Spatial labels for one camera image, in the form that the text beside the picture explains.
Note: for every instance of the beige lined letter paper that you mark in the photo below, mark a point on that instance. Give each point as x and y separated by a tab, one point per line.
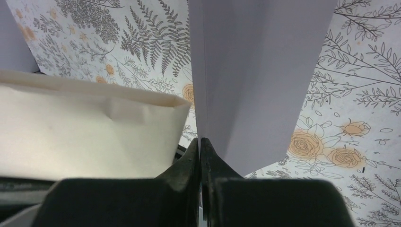
53	128

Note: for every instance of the floral patterned table mat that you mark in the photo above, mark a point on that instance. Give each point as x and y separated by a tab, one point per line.
349	127

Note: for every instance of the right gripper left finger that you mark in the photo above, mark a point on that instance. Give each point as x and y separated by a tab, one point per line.
169	200

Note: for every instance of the grey lavender envelope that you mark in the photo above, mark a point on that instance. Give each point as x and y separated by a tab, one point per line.
252	62

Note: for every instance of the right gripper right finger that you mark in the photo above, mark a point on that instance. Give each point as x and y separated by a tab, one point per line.
230	200

